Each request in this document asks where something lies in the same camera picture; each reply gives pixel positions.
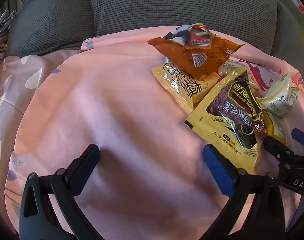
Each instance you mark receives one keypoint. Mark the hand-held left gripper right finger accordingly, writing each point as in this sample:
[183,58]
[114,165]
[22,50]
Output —
[214,165]

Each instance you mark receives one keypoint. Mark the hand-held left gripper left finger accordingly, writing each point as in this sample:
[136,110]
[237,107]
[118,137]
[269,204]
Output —
[88,160]

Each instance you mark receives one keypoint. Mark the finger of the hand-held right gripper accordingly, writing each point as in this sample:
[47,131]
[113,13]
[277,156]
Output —
[303,138]
[277,148]

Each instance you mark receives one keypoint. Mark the yellow black sesame sachet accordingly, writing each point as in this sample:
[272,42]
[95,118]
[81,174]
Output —
[224,120]

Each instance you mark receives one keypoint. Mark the pale green white snack packet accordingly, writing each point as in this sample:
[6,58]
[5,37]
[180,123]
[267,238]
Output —
[279,97]

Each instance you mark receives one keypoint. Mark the yellow rice cracker packet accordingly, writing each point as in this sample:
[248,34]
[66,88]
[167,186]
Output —
[174,82]

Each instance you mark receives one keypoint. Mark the small beige snack packet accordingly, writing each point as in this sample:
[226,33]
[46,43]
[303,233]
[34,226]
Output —
[230,67]

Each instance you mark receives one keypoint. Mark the orange snack packet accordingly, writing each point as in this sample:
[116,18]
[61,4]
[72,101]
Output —
[182,57]

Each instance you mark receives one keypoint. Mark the silver peanut snack packet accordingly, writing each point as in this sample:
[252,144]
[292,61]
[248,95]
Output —
[192,33]

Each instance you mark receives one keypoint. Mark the yellow snack packet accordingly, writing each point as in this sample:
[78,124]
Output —
[275,127]

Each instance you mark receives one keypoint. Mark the pink printed blanket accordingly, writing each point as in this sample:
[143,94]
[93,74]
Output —
[111,110]

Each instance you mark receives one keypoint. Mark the purple leaf print cloth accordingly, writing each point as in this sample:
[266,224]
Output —
[16,92]

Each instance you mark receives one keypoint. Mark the blue grey printed cloth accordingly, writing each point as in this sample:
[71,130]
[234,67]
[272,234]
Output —
[3,30]

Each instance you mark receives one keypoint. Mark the grey sofa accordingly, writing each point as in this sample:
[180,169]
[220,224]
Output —
[154,7]

